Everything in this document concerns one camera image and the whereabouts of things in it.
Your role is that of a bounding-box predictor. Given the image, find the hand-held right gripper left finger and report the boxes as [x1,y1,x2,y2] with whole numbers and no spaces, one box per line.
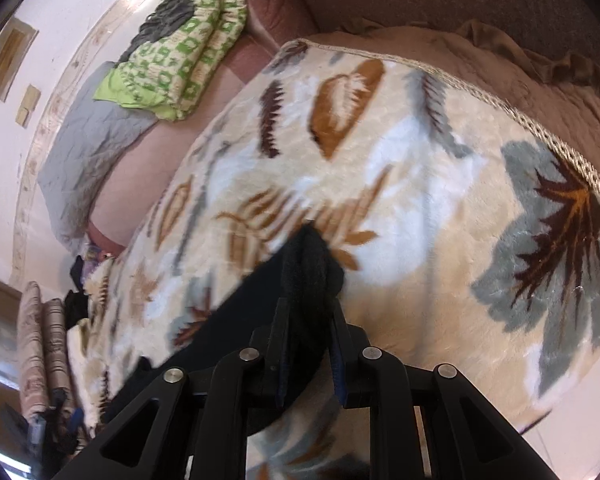
[45,297,301,480]

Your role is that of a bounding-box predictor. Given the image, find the pink sofa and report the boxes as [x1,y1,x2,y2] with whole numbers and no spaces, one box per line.
[87,0,600,256]

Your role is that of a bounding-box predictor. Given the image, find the black cloth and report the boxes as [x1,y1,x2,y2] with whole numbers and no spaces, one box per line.
[62,255,98,331]

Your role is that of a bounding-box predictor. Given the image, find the green patterned blanket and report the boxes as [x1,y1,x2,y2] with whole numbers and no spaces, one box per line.
[94,0,251,122]

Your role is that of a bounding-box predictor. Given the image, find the beige bedspread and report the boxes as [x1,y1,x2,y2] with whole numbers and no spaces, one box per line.
[310,19,600,196]

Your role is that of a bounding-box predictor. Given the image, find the colourful cloth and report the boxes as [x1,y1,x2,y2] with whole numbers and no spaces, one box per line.
[82,242,113,266]

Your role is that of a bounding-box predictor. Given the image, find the grey quilted blanket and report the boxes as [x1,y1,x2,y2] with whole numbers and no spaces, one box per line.
[36,61,158,241]

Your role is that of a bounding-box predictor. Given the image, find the beige wall frame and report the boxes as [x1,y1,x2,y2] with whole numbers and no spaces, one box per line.
[0,17,38,103]

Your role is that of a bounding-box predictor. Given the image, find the black pants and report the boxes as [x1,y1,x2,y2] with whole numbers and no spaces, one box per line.
[100,222,346,441]

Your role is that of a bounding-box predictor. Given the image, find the beige wall plate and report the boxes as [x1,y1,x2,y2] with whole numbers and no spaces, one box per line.
[16,85,42,128]

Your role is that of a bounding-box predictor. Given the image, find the leaf print blanket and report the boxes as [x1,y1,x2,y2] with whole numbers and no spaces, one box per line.
[67,40,600,480]

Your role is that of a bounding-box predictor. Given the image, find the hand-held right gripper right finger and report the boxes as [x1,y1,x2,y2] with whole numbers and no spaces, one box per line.
[327,300,576,480]

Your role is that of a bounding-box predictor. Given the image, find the dark grey garment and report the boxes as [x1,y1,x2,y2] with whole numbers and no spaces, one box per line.
[125,0,201,56]

